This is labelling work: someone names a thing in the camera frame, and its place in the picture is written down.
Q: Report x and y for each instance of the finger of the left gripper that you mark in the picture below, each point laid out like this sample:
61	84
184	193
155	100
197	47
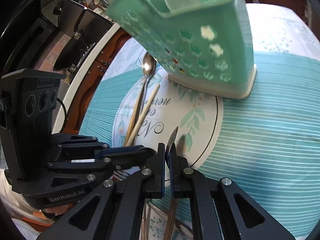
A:
126	156

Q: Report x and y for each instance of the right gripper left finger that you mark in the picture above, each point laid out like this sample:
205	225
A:
154	183

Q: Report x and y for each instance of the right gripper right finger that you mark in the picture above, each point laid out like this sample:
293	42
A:
183	177

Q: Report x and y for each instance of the dark steel spoon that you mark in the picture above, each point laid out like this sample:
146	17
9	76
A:
173	201

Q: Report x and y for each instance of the pale chopstick red tip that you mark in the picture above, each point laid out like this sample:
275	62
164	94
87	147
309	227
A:
142	116

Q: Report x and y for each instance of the teal striped tablecloth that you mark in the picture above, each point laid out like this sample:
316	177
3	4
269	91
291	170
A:
267	143

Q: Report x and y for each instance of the large steel spoon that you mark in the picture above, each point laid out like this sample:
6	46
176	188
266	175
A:
148	69

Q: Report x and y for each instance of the green perforated utensil holder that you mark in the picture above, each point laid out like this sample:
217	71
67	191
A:
206	47

